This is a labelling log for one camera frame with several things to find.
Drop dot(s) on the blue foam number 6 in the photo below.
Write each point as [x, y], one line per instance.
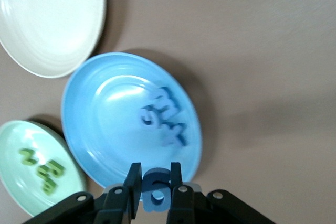
[149, 182]

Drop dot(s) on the green foam letter U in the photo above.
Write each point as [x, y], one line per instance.
[43, 172]

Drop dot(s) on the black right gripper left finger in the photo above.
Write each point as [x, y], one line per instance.
[132, 195]

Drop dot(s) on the green plate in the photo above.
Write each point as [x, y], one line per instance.
[10, 155]

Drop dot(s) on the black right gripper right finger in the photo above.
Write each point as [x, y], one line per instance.
[181, 203]

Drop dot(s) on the blue plate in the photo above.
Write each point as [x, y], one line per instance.
[113, 134]

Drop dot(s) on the blue foam letter X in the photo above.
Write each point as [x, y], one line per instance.
[176, 134]

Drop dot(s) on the beige plate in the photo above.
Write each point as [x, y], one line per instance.
[47, 19]

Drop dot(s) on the green foam letter N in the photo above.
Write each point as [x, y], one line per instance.
[27, 157]

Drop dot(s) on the green foam letter B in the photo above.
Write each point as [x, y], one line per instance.
[48, 187]

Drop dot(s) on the blue foam letter E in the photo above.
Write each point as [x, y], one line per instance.
[166, 100]

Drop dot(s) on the green foam letter P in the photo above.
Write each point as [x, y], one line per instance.
[57, 169]

